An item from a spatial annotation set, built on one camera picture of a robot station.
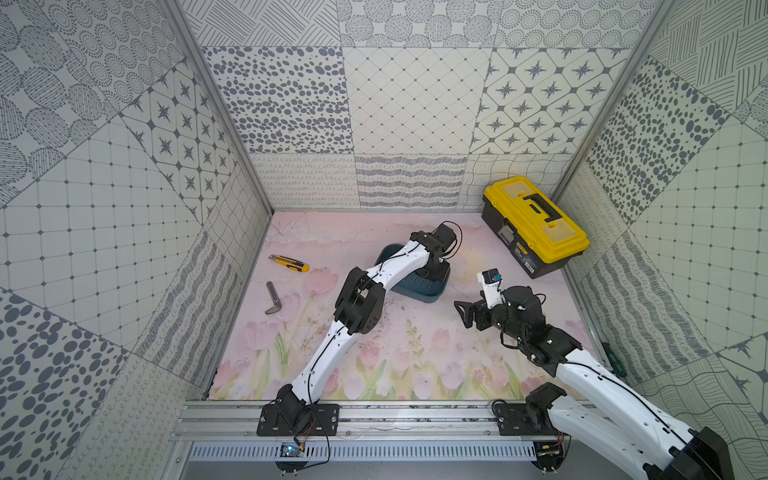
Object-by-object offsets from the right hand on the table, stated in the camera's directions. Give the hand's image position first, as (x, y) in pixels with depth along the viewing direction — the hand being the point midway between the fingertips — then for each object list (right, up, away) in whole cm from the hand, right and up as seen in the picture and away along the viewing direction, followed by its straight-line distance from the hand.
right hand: (471, 300), depth 81 cm
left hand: (-6, +6, +18) cm, 20 cm away
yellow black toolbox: (+24, +17, +11) cm, 32 cm away
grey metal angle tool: (-60, -3, +14) cm, 62 cm away
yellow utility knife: (-58, +8, +23) cm, 63 cm away
